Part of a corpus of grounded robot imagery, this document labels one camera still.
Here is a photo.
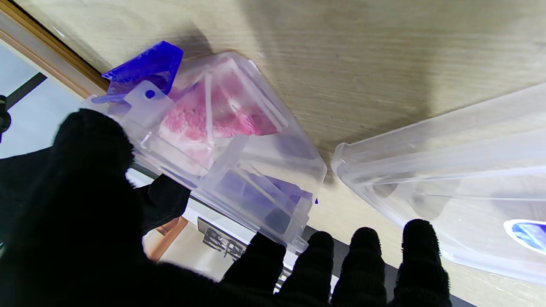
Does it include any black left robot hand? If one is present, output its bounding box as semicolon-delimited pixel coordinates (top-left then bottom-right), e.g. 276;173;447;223
0;109;453;307

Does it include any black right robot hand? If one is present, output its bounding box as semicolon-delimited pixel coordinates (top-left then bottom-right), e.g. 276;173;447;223
0;147;191;243

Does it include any clear lid with blue label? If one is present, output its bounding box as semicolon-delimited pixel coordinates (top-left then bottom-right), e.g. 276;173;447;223
331;83;546;286

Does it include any black stand leg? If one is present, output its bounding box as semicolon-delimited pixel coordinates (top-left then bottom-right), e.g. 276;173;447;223
0;72;47;143

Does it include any clear container with blue clips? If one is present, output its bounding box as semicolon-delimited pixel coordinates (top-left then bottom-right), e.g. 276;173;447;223
81;41;328;253

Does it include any pink bacon slices stack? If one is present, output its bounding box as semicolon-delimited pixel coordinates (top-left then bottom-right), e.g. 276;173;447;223
159;70;280;169

